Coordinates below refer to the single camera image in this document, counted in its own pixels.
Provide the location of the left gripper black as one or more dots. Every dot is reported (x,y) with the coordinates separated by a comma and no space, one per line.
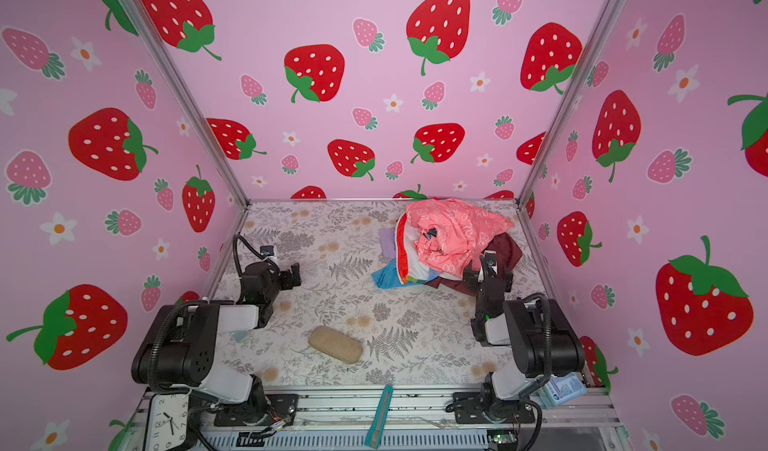
(287,283)

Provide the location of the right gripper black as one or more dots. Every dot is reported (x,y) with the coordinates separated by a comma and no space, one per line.
(476,277)

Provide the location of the rainbow printed cloth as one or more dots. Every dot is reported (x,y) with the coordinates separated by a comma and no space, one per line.
(406,269)

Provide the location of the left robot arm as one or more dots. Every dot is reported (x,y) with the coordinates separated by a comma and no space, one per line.
(178,352)

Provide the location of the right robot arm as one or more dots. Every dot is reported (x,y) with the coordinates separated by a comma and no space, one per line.
(542,341)

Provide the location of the dark maroon cloth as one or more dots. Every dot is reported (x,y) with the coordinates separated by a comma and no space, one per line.
(508,255)

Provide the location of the pink patterned cloth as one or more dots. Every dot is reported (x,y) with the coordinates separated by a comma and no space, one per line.
(447,235)

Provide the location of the lilac purple cloth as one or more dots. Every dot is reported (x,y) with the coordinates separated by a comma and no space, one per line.
(387,241)

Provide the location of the tan glasses case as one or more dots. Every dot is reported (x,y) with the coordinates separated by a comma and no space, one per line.
(335,344)

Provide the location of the blue tissue pack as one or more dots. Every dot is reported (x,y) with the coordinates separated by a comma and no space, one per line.
(561,390)

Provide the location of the white analog clock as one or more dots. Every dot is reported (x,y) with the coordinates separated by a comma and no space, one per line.
(167,423)

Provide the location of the teal utility knife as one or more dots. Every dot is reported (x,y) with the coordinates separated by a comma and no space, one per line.
(375,432)

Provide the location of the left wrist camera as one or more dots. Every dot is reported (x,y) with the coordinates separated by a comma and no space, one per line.
(267,251)

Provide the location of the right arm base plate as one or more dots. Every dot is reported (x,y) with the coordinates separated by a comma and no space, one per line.
(475,408)

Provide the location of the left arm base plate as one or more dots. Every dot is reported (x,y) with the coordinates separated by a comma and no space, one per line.
(274,408)

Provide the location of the aluminium frame rail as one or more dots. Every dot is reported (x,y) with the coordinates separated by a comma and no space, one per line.
(442,407)

